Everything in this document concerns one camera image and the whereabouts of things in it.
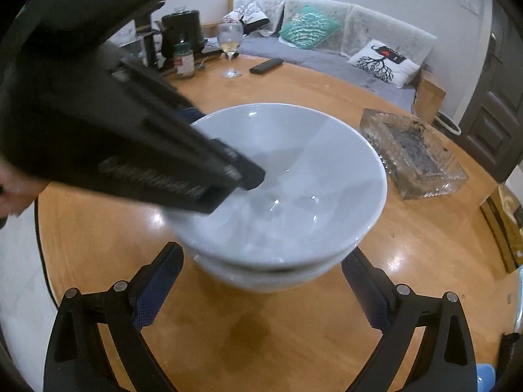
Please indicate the grey sofa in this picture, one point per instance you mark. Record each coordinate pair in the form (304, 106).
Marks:
(322, 59)

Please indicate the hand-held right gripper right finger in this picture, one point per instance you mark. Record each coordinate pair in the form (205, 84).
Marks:
(367, 294)

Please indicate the white trash bin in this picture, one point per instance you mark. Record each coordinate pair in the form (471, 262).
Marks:
(447, 124)

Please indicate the black electric kettle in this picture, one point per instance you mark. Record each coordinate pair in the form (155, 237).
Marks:
(182, 32)

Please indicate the large white bowl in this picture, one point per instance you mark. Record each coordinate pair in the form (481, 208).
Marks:
(314, 179)

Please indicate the black remote control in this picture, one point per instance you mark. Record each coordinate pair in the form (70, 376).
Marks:
(266, 66)

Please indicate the dark brown door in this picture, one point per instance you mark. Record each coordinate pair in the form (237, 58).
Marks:
(490, 102)

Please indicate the gold tissue box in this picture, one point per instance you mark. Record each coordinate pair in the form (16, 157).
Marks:
(504, 224)

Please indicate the cream bowl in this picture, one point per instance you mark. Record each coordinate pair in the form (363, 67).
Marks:
(265, 281)

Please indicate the white root print cushion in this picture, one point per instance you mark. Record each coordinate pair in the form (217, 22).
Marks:
(384, 63)

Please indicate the tree print cushion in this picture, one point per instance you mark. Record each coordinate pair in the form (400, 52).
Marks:
(245, 14)

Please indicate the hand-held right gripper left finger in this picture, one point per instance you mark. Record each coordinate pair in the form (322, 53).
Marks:
(157, 290)

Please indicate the green lid jar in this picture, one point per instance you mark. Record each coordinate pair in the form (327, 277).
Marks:
(184, 63)

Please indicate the wooden side table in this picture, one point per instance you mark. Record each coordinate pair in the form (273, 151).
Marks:
(429, 94)

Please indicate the glass ashtray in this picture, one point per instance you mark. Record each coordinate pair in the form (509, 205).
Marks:
(412, 159)

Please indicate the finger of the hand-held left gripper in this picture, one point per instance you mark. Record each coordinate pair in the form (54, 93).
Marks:
(196, 130)

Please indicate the teal leaf cushion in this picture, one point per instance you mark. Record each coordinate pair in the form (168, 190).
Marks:
(308, 26)

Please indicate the wine glass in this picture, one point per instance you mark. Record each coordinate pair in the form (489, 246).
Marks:
(230, 39)

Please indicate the person's left hand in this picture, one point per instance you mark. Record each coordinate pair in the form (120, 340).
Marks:
(18, 194)

